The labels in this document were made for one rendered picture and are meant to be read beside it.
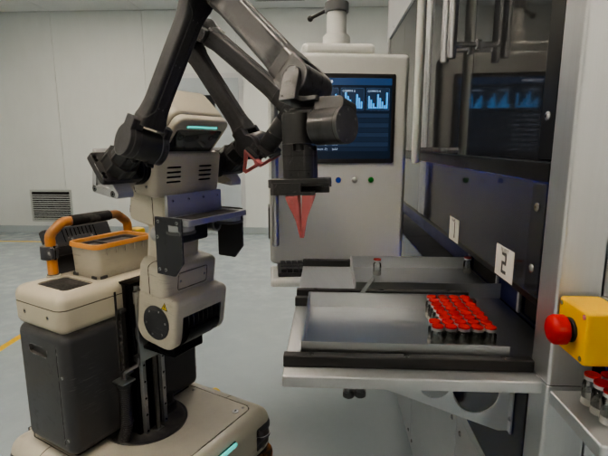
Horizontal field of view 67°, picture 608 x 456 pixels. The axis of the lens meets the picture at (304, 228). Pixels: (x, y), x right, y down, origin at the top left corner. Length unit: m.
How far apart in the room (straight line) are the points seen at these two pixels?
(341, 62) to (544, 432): 1.27
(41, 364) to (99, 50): 5.72
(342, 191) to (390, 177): 0.18
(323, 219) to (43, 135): 5.99
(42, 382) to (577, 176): 1.51
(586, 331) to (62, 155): 6.91
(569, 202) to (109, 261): 1.31
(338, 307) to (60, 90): 6.46
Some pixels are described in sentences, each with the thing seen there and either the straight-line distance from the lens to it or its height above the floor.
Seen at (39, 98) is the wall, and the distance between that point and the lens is 7.35.
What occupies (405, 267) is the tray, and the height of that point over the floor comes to 0.88.
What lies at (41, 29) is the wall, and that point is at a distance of 7.42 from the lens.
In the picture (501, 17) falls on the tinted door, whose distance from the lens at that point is 1.06.
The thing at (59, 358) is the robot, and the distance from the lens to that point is 1.56.
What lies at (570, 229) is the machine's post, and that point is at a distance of 0.74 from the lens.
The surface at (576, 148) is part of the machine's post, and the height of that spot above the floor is 1.23.
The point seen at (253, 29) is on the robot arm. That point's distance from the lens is 0.90.
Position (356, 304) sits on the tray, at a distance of 1.03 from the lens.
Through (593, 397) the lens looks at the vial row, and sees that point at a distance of 0.76.
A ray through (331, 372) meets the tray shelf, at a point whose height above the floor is 0.88.
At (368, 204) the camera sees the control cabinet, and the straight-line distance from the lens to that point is 1.69.
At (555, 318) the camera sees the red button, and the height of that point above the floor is 1.01.
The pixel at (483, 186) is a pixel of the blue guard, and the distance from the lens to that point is 1.04.
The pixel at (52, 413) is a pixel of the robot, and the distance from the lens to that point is 1.70.
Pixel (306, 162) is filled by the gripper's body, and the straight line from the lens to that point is 0.73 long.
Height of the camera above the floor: 1.24
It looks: 10 degrees down
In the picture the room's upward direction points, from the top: straight up
